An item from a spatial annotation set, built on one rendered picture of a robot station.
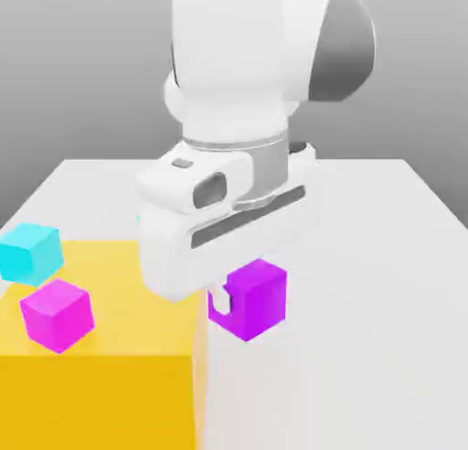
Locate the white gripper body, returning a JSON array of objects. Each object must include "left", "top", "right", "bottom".
[{"left": 138, "top": 142, "right": 320, "bottom": 304}]

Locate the small purple cube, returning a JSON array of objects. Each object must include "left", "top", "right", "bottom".
[{"left": 207, "top": 258, "right": 289, "bottom": 343}]

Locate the small magenta cube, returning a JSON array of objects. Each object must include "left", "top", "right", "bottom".
[{"left": 19, "top": 277, "right": 96, "bottom": 355}]

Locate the small cyan cube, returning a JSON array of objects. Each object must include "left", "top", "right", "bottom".
[{"left": 0, "top": 222, "right": 66, "bottom": 288}]

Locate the large yellow box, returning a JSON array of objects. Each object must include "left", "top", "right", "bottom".
[{"left": 0, "top": 240, "right": 209, "bottom": 450}]

